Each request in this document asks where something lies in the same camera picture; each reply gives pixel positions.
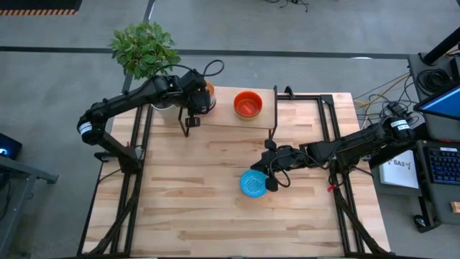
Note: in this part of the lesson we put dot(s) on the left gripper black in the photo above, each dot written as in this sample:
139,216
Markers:
190,91

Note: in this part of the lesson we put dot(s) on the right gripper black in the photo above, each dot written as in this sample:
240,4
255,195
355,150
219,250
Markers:
287,158

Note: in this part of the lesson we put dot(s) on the orange patterned bowl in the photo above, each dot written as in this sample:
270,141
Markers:
212,90

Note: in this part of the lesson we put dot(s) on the red plastic bowl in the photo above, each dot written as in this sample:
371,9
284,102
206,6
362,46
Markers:
248,105

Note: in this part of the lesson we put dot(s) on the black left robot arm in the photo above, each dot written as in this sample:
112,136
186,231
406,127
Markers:
125,99

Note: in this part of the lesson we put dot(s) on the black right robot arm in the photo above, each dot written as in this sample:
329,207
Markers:
359,142

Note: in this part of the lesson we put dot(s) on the turquoise patterned bowl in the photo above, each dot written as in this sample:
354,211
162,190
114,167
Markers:
253,183

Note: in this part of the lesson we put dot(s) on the small red tag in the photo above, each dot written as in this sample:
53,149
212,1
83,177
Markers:
331,187

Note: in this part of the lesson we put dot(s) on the green potted plant white pot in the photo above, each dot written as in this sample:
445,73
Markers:
143,48

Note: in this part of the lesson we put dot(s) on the white printed paper sheet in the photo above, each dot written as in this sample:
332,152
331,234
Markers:
399,176

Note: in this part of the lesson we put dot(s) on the black power adapter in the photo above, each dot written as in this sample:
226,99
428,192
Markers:
395,108

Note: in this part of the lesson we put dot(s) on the black desk clamp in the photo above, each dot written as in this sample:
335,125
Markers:
427,219

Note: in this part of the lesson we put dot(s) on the grey equipment cart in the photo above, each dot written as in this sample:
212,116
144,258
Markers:
442,198

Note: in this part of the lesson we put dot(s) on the backlit black keyboard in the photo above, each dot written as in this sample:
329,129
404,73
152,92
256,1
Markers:
445,167

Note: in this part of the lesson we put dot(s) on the grey desk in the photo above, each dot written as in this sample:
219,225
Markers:
32,172

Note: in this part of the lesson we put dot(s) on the monitor with blue screen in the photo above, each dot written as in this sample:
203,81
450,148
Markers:
443,104

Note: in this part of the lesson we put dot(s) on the black hazard-striped floor mat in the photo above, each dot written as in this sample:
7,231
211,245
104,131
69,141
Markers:
36,5

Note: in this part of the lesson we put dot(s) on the small wooden block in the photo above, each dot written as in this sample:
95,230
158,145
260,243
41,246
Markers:
455,207

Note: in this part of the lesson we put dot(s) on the black computer case blue light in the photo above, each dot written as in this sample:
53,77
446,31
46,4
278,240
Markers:
9,147

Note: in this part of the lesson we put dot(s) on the black aluminium table frame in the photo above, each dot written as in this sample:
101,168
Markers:
305,97

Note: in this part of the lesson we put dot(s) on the black post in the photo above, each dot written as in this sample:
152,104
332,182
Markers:
443,45

